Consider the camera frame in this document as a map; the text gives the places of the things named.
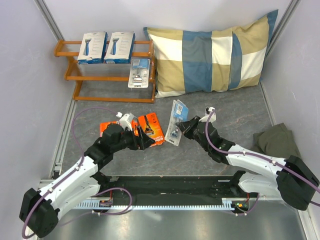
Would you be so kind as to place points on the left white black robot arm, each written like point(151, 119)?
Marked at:
point(42, 209)

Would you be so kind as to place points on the clear blister razor pack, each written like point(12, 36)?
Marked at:
point(179, 113)

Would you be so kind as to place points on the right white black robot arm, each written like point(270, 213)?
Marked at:
point(287, 178)

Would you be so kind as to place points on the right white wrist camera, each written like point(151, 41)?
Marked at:
point(210, 115)

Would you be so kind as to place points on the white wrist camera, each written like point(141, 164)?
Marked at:
point(127, 120)
point(210, 115)

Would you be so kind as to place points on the white box blue razor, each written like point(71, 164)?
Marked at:
point(120, 48)
point(93, 48)

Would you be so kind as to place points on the Gillette razor blister pack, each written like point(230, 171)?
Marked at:
point(139, 73)

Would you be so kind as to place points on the orange black razor pack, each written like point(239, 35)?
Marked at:
point(151, 127)

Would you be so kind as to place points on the blue beige checkered pillow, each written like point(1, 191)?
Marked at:
point(213, 61)

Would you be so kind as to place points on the orange wooden two-tier shelf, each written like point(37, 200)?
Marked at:
point(106, 72)

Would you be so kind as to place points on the olive green cloth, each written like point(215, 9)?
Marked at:
point(277, 141)

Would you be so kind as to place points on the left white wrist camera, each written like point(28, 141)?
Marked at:
point(127, 120)

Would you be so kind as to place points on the orange razor cartridge pack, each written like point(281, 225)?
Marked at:
point(104, 125)

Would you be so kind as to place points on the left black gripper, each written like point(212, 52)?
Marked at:
point(142, 142)

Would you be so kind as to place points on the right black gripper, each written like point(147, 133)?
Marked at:
point(190, 124)

